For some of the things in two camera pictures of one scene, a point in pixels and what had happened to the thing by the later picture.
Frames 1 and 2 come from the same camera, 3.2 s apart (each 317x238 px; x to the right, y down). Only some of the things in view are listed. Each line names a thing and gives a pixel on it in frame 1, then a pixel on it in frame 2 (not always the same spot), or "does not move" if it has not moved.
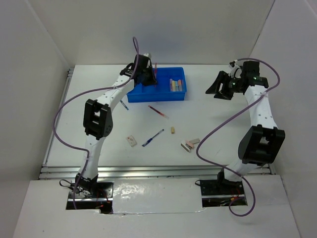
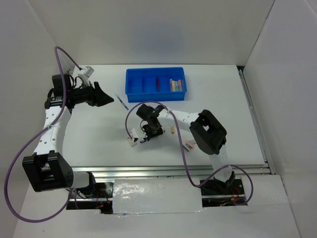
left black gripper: (151, 82) → (97, 96)
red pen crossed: (155, 75) → (158, 84)
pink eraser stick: (171, 82) does not move
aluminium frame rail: (151, 171) does not move
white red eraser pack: (132, 141) does not move
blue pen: (124, 105) does not move
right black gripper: (214, 89) → (148, 136)
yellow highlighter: (174, 86) does not move
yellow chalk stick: (180, 85) does not move
